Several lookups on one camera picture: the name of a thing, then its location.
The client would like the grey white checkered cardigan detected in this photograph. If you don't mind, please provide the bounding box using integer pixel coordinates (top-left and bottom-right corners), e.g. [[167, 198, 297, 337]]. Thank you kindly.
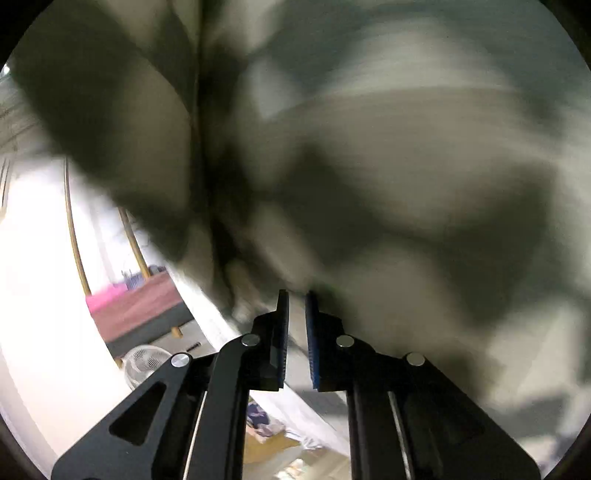
[[1, 1, 590, 463]]

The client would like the wooden clothes rack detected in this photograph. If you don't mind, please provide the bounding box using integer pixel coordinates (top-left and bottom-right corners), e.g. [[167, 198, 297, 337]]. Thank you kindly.
[[62, 156, 153, 298]]

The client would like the white floor fan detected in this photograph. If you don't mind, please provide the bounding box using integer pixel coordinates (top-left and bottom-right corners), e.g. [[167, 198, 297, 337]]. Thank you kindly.
[[122, 345, 171, 390]]

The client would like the pink towel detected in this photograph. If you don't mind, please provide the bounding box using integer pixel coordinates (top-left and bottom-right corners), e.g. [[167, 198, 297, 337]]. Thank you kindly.
[[86, 271, 193, 358]]

